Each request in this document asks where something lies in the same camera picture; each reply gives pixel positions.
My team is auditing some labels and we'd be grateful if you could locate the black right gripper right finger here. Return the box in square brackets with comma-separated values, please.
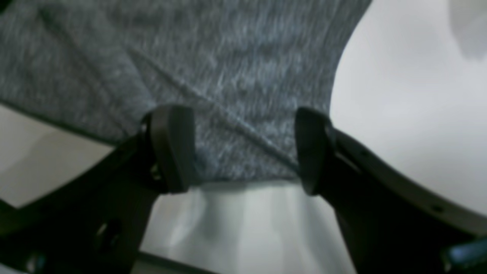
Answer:
[294, 107, 487, 274]

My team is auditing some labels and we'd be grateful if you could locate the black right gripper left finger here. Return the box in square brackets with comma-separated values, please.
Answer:
[1, 105, 196, 274]

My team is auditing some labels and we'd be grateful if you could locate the grey t-shirt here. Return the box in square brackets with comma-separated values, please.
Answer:
[0, 0, 371, 182]

